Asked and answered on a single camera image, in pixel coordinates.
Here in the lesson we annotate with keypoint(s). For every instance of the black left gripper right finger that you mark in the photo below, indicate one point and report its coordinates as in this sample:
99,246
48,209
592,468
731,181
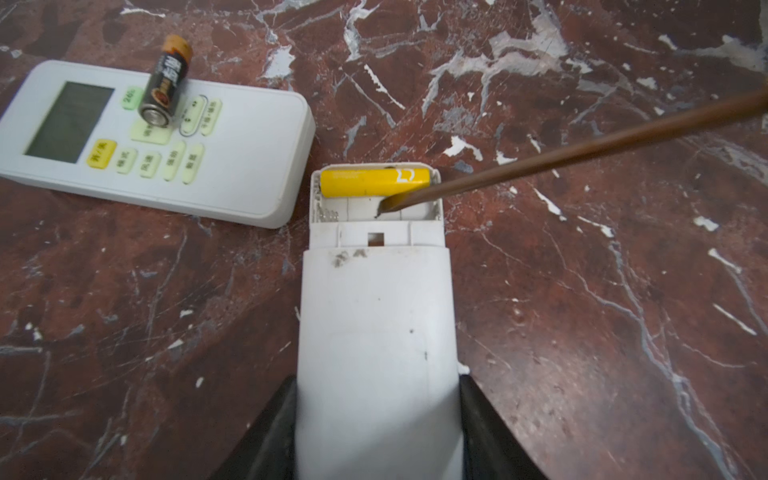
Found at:
490,449

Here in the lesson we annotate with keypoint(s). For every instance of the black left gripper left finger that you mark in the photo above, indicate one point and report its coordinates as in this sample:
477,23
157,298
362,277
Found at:
267,449

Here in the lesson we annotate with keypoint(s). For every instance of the white remote control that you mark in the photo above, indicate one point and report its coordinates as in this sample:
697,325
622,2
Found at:
378,373

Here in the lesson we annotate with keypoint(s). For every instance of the white air conditioner remote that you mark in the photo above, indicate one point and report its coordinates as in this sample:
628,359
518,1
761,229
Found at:
233,153

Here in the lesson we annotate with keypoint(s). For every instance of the black orange AA battery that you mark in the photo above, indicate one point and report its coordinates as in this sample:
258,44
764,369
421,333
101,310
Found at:
162,92

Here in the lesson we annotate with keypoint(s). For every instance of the black yellow screwdriver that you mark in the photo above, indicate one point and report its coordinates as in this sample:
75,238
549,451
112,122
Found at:
712,115

